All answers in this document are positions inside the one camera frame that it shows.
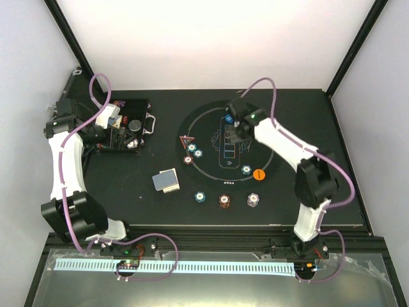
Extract purple poker chip stack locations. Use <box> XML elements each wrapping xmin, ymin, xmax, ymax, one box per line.
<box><xmin>247</xmin><ymin>193</ymin><xmax>259</xmax><ymax>207</ymax></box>

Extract light blue slotted strip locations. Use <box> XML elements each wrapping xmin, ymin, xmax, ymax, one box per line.
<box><xmin>54</xmin><ymin>258</ymin><xmax>295</xmax><ymax>277</ymax></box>

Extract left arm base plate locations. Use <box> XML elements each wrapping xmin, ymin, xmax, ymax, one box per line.
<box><xmin>100</xmin><ymin>237</ymin><xmax>157</xmax><ymax>258</ymax></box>

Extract deck of playing cards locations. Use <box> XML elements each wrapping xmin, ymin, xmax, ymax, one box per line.
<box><xmin>152</xmin><ymin>168</ymin><xmax>180</xmax><ymax>193</ymax></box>

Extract black poker chip case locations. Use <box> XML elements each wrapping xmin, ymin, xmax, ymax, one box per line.
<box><xmin>43</xmin><ymin>67</ymin><xmax>155</xmax><ymax>153</ymax></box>

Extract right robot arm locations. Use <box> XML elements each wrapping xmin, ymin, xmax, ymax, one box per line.
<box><xmin>227</xmin><ymin>98</ymin><xmax>339</xmax><ymax>258</ymax></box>

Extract purple chips in case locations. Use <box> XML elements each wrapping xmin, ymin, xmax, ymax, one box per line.
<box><xmin>113</xmin><ymin>100</ymin><xmax>126</xmax><ymax>108</ymax></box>

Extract teal poker chip stack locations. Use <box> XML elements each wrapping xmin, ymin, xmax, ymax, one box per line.
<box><xmin>194</xmin><ymin>191</ymin><xmax>206</xmax><ymax>203</ymax></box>

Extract clear dealer button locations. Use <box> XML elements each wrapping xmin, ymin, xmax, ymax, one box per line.
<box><xmin>128</xmin><ymin>120</ymin><xmax>142</xmax><ymax>132</ymax></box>

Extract round black poker mat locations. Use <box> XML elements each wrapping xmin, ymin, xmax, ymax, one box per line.
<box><xmin>176</xmin><ymin>100</ymin><xmax>280</xmax><ymax>194</ymax></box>

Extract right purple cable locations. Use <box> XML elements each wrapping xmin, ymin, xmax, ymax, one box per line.
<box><xmin>240</xmin><ymin>77</ymin><xmax>356</xmax><ymax>284</ymax></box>

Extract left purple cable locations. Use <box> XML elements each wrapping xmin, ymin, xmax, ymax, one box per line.
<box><xmin>63</xmin><ymin>73</ymin><xmax>179</xmax><ymax>283</ymax></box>

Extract blue round blind button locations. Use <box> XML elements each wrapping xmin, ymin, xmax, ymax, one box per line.
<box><xmin>224</xmin><ymin>114</ymin><xmax>234</xmax><ymax>123</ymax></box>

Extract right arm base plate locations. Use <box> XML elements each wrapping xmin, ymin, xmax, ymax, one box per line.
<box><xmin>270</xmin><ymin>237</ymin><xmax>325</xmax><ymax>259</ymax></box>

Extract orange round blind button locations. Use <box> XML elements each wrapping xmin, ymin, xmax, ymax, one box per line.
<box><xmin>252</xmin><ymin>169</ymin><xmax>266</xmax><ymax>181</ymax></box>

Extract red triangular all-in button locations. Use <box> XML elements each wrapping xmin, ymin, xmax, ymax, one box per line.
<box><xmin>180</xmin><ymin>136</ymin><xmax>195</xmax><ymax>149</ymax></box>

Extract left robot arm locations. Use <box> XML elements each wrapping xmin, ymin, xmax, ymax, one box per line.
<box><xmin>41</xmin><ymin>98</ymin><xmax>137</xmax><ymax>255</ymax></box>

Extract purple cable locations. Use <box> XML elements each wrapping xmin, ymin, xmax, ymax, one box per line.
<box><xmin>240</xmin><ymin>77</ymin><xmax>356</xmax><ymax>284</ymax></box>
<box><xmin>63</xmin><ymin>73</ymin><xmax>179</xmax><ymax>283</ymax></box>

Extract red-brown poker chip stack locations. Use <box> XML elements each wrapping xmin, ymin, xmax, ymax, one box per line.
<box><xmin>219</xmin><ymin>194</ymin><xmax>231</xmax><ymax>209</ymax></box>

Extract red poker chip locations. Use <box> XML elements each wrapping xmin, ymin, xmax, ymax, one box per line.
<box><xmin>183</xmin><ymin>155</ymin><xmax>193</xmax><ymax>164</ymax></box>

